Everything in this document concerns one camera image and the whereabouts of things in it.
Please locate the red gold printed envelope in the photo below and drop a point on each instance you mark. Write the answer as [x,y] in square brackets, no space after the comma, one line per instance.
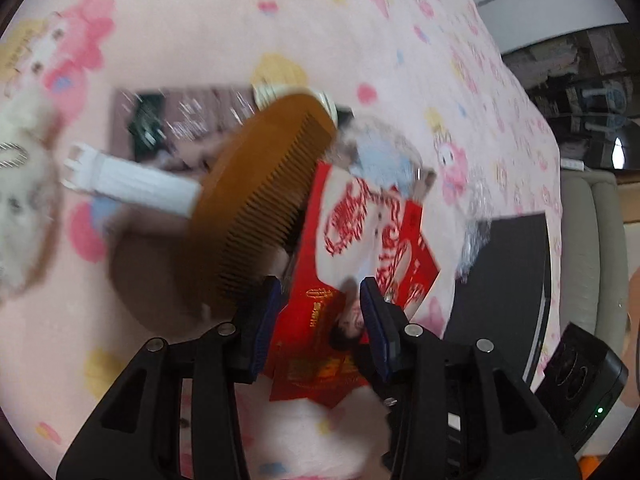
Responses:
[310,340]

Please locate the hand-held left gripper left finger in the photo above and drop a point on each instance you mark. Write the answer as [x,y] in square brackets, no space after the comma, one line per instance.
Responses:
[262,325]

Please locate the dark cluttered shelf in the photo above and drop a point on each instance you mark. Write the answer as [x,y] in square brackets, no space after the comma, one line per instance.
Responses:
[575,90]

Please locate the pink glossy packet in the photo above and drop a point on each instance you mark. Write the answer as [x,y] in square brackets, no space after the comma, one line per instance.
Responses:
[200,115]

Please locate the grey padded sofa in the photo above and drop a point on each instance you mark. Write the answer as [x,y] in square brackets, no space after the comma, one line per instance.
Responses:
[595,240]

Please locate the white fluffy plush toy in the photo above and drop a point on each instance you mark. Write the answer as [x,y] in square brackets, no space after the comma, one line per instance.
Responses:
[25,200]

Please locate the clear crinkled plastic bag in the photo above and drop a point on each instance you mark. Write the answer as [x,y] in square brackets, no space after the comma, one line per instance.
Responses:
[472,230]

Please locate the pink printed blanket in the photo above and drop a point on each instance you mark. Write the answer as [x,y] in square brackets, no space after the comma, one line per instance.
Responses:
[175,35]

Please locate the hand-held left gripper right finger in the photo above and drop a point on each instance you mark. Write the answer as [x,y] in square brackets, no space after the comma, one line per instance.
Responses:
[375,330]

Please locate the blue fluffy item in bag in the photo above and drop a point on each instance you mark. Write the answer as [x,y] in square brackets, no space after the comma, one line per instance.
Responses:
[380,155]

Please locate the wooden comb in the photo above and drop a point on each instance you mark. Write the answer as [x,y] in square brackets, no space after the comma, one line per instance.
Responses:
[260,185]

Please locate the red papercut packet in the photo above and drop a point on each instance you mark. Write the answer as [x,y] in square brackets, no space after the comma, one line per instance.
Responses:
[360,220]

